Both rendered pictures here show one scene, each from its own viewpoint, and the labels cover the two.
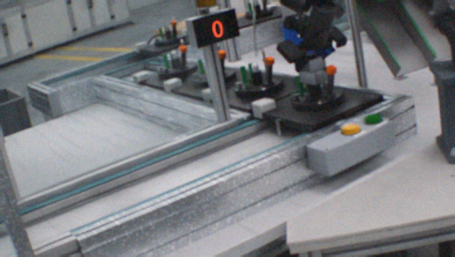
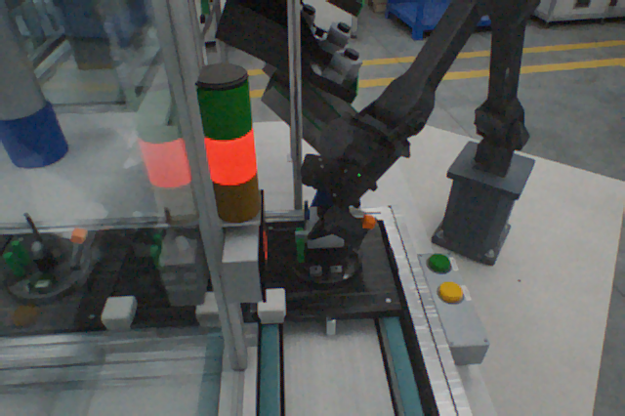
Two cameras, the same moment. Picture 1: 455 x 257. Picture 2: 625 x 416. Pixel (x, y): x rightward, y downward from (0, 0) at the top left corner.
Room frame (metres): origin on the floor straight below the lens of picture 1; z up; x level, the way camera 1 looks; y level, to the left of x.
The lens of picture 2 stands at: (1.34, 0.30, 1.57)
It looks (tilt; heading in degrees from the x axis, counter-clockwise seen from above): 40 degrees down; 295
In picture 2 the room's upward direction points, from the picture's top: straight up
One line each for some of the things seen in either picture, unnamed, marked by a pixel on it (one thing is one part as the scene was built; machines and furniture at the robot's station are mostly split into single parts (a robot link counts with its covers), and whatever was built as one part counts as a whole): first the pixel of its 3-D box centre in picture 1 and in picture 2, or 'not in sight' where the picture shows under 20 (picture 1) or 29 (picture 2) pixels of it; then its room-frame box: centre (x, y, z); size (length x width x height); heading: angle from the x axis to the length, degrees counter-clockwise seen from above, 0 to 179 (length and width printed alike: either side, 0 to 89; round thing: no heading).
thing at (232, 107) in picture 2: not in sight; (224, 104); (1.58, -0.01, 1.38); 0.05 x 0.05 x 0.05
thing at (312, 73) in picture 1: (309, 67); (319, 225); (1.58, -0.23, 1.06); 0.08 x 0.04 x 0.07; 29
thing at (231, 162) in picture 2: not in sight; (229, 150); (1.58, -0.01, 1.33); 0.05 x 0.05 x 0.05
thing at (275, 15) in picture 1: (257, 7); not in sight; (3.11, -0.25, 1.01); 0.24 x 0.24 x 0.13; 29
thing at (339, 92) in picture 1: (317, 98); (324, 257); (1.57, -0.23, 0.98); 0.14 x 0.14 x 0.02
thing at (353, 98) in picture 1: (318, 106); (324, 265); (1.57, -0.23, 0.96); 0.24 x 0.24 x 0.02; 29
